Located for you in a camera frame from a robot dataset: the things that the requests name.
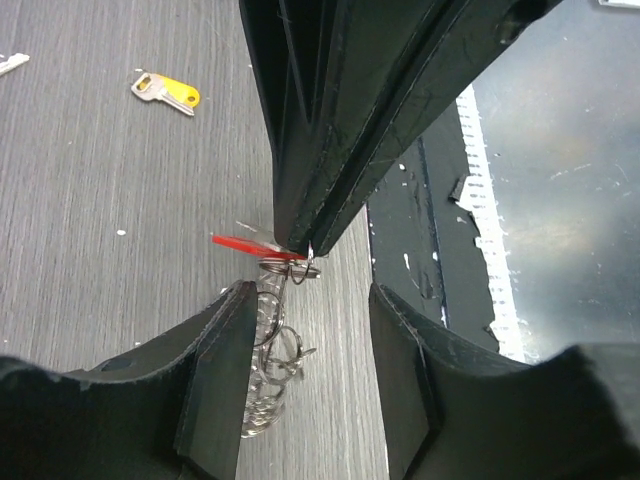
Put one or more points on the yellow tag key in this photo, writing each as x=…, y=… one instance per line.
x=155, y=87

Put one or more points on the black tag key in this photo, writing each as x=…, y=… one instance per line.
x=13, y=62

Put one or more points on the white cable duct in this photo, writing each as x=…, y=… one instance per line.
x=478, y=198

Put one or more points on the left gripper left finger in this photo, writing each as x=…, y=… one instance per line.
x=171, y=408

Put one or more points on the red tag key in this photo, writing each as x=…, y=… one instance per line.
x=258, y=242

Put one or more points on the large metal keyring disc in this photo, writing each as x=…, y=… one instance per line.
x=279, y=350

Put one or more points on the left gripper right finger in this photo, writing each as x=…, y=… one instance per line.
x=454, y=410

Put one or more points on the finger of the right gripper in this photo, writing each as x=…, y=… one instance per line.
x=324, y=72
x=464, y=39

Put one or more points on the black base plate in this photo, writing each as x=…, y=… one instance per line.
x=423, y=244

